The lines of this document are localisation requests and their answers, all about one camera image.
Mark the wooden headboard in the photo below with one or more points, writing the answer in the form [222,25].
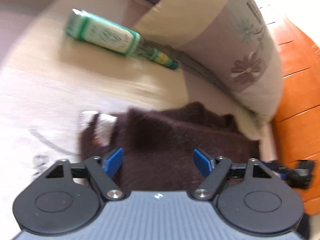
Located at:
[300,105]

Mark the brown fuzzy sweater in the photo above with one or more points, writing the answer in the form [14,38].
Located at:
[162,140]

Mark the green glass bottle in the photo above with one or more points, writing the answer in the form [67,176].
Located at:
[110,36]

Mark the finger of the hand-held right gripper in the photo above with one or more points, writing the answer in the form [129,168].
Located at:
[303,173]

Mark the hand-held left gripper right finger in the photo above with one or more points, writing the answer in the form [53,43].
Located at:
[203,162]

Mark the floral patchwork pillow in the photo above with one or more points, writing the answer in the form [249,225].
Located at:
[225,30]

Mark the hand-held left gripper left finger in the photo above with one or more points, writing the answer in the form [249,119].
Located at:
[113,162]

